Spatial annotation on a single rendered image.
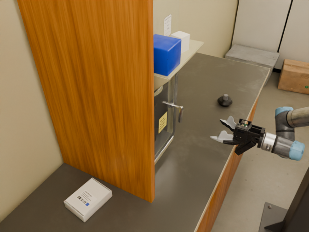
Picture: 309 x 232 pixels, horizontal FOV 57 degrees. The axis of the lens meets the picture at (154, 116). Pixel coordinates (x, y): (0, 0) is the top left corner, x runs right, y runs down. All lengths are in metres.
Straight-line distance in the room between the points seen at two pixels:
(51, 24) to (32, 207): 0.75
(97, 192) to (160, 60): 0.64
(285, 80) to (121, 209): 3.03
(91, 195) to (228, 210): 1.41
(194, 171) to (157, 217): 0.30
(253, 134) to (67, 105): 0.75
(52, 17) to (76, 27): 0.10
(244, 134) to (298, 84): 2.74
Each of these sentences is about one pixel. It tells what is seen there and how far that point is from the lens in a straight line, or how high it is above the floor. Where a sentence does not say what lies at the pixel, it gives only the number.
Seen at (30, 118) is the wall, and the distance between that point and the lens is 1.28.
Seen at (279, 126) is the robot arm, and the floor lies 1.18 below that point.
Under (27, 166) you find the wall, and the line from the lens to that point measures 1.37.
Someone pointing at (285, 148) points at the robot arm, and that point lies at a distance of 1.24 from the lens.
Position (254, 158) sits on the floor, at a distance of 2.88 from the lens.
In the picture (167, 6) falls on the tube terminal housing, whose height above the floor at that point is 1.66.
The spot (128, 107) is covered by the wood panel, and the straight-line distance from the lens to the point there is 0.96.
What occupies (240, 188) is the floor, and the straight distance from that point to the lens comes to 2.61.
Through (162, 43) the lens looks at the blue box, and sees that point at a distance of 0.94.
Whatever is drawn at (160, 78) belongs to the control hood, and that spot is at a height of 1.50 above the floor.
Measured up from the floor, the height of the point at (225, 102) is 0.98.
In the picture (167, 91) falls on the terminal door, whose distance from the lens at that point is 1.22.
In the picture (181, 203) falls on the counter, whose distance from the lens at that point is 1.27.
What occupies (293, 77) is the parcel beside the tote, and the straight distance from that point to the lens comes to 3.88.
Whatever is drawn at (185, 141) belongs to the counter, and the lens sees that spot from 1.53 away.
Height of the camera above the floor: 1.98
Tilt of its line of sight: 38 degrees down
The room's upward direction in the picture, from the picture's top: straight up
